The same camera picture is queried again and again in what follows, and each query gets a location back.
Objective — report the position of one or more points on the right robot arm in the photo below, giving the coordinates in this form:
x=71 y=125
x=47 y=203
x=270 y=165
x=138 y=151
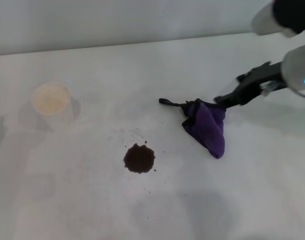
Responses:
x=297 y=65

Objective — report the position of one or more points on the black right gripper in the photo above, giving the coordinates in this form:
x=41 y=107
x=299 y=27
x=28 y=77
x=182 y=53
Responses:
x=265 y=78

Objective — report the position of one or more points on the dark brown liquid stain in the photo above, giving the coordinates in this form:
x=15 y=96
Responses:
x=139 y=159

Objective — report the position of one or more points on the white paper cup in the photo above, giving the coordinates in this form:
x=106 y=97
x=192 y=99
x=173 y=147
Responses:
x=51 y=100

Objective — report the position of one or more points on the purple rag with black trim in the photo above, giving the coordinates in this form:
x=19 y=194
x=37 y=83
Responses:
x=207 y=127

